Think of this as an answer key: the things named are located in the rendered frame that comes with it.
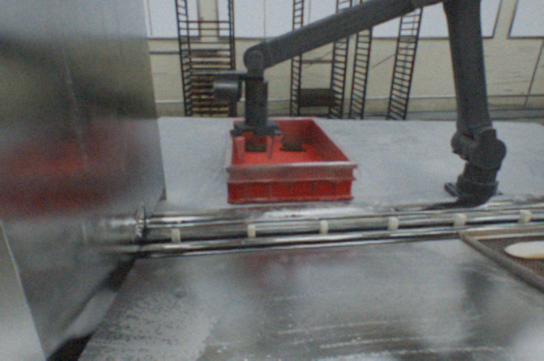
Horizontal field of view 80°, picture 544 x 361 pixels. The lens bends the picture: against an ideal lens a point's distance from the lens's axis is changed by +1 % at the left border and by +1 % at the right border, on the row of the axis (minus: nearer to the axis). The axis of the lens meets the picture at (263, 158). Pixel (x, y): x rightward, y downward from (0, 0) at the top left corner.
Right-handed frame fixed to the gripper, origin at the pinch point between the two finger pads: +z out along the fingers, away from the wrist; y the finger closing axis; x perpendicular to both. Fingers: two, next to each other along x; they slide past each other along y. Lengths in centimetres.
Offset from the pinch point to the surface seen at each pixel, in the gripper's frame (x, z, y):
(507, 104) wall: -282, 72, -545
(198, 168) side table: -19.9, 9.5, 11.5
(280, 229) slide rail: 24.1, 5.9, 3.3
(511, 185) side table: 22, 8, -66
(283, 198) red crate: 9.8, 7.6, -3.9
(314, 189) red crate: 12.0, 5.3, -11.0
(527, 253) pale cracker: 50, -1, -24
